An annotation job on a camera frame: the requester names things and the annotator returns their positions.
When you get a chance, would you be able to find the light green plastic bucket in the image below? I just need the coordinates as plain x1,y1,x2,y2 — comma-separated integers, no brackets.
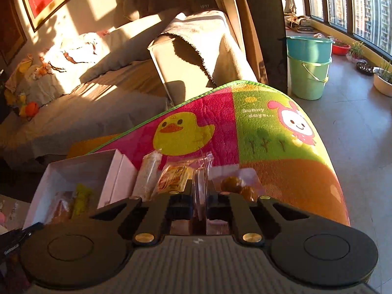
287,54,333,101

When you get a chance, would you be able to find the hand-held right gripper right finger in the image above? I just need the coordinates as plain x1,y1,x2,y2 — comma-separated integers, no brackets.
207,189,310,247

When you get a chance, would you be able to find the beige fringed blanket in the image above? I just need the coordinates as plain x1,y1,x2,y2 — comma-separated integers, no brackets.
160,10,244,87

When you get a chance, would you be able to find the grey side table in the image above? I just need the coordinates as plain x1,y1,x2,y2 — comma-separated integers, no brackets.
0,194,32,236

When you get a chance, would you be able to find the clear packet of brown balls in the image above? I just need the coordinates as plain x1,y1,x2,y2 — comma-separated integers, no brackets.
208,165,267,202

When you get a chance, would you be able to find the clear dark snack packet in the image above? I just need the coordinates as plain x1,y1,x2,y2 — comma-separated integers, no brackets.
193,152,215,232

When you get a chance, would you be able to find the window frame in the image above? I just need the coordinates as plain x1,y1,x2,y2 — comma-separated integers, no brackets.
301,0,392,62

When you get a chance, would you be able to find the pile of white clothes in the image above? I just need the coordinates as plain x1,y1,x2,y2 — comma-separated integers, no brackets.
40,31,105,72

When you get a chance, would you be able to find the dark bowl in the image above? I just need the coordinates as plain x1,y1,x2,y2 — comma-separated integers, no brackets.
355,62,375,76

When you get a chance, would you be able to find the beige curtain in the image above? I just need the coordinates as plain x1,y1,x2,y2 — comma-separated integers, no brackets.
206,0,264,84

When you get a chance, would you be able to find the pink cloth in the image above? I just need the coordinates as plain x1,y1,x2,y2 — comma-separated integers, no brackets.
5,53,35,93

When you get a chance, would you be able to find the white cardboard box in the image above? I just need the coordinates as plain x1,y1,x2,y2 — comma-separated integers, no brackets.
23,148,138,230

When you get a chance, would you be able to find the colourful cartoon printed mat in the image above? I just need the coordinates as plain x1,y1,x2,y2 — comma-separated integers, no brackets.
87,80,350,227

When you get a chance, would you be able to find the orange ball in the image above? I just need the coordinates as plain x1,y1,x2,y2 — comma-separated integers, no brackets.
24,102,40,119

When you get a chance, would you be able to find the grey long pillow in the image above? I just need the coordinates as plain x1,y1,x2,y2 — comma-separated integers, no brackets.
79,11,186,84

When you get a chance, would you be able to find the round plush toy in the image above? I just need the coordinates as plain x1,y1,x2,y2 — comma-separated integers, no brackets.
122,0,198,23

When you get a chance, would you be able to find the small potted plant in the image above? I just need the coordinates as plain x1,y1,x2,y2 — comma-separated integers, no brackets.
346,41,367,64

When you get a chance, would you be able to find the red plastic basin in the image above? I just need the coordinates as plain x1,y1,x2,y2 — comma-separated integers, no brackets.
331,43,351,56

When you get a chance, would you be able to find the white pot with plant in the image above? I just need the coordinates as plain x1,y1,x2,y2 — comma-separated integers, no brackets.
373,59,392,98

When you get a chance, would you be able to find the clutter on window sill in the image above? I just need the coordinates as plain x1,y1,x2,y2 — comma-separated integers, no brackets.
283,0,317,33

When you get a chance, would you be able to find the yellow-green snack packet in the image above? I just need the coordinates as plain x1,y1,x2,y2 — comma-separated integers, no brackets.
71,184,93,219

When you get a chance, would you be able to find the bed with beige sheet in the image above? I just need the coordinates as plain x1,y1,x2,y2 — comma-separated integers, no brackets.
0,9,259,173

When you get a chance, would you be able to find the dark red framed picture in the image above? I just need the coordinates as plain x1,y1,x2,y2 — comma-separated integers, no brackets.
0,0,28,65

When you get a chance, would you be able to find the orange-brown snack packet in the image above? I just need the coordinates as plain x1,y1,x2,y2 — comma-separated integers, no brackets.
53,191,74,222

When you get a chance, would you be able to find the yellow wooden table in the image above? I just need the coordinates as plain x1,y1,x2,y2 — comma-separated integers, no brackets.
67,134,123,160

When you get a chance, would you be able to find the yellow plush toy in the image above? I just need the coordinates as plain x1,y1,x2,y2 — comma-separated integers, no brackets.
4,88,28,117

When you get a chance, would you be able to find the pale bread packet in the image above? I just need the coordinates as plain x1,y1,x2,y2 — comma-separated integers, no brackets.
133,151,163,200

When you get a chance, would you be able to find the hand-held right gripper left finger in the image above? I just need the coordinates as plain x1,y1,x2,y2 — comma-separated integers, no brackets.
89,189,194,247

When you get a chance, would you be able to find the teal plastic bucket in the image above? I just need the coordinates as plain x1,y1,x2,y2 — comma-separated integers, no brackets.
286,36,335,64

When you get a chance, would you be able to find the yellow orange snack packet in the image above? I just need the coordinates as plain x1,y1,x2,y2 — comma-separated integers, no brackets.
152,164,194,196

